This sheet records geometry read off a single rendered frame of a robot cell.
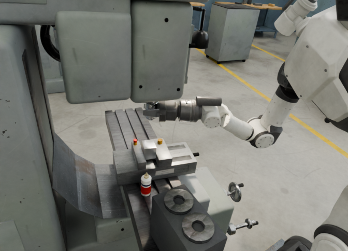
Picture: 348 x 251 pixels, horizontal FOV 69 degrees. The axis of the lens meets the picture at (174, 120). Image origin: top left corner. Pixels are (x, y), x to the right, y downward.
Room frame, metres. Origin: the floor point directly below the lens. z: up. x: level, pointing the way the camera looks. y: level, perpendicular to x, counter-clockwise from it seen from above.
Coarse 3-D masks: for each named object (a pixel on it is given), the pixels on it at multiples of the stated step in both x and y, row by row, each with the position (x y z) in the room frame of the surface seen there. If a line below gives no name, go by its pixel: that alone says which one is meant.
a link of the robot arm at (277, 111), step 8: (272, 104) 0.91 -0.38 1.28; (280, 104) 0.88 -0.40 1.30; (288, 104) 0.88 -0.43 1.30; (264, 112) 0.94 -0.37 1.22; (272, 112) 0.89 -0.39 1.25; (280, 112) 0.88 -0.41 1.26; (288, 112) 0.88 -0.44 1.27; (248, 120) 0.97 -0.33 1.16; (264, 120) 0.91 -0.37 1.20; (272, 120) 0.88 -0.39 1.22; (280, 120) 0.88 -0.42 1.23; (272, 128) 0.87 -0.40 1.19; (280, 128) 0.88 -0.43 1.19; (264, 136) 0.85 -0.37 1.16; (272, 136) 0.86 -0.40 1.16; (256, 144) 0.85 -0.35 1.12; (264, 144) 0.86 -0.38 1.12; (272, 144) 0.87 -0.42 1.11
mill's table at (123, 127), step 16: (112, 112) 1.32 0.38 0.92; (128, 112) 1.34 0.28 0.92; (112, 128) 1.15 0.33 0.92; (128, 128) 1.16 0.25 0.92; (144, 128) 1.18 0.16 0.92; (112, 144) 1.06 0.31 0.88; (128, 144) 1.02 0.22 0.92; (176, 176) 0.83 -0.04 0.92; (128, 192) 0.71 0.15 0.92; (160, 192) 0.73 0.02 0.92; (128, 208) 0.69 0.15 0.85; (144, 208) 0.65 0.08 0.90; (144, 224) 0.57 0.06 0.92; (144, 240) 0.51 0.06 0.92
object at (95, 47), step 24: (72, 24) 0.64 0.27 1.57; (96, 24) 0.66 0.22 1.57; (120, 24) 0.68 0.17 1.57; (72, 48) 0.64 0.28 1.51; (96, 48) 0.66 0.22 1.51; (120, 48) 0.68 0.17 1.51; (72, 72) 0.63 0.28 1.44; (96, 72) 0.66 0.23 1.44; (120, 72) 0.68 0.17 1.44; (72, 96) 0.63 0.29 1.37; (96, 96) 0.66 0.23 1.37; (120, 96) 0.68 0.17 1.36
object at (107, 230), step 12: (180, 180) 0.89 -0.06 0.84; (192, 180) 0.89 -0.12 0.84; (192, 192) 0.82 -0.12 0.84; (204, 192) 0.83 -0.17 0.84; (204, 204) 0.78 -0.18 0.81; (96, 228) 0.60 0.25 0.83; (108, 228) 0.61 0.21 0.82; (120, 228) 0.63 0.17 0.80; (132, 228) 0.65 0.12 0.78; (108, 240) 0.61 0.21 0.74
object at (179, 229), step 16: (176, 192) 0.55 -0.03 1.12; (160, 208) 0.50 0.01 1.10; (176, 208) 0.49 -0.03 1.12; (192, 208) 0.51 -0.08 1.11; (160, 224) 0.49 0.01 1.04; (176, 224) 0.45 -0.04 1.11; (192, 224) 0.45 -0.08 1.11; (208, 224) 0.45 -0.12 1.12; (160, 240) 0.48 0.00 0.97; (176, 240) 0.42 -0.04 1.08; (192, 240) 0.40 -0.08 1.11; (208, 240) 0.41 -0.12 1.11; (224, 240) 0.42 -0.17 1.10
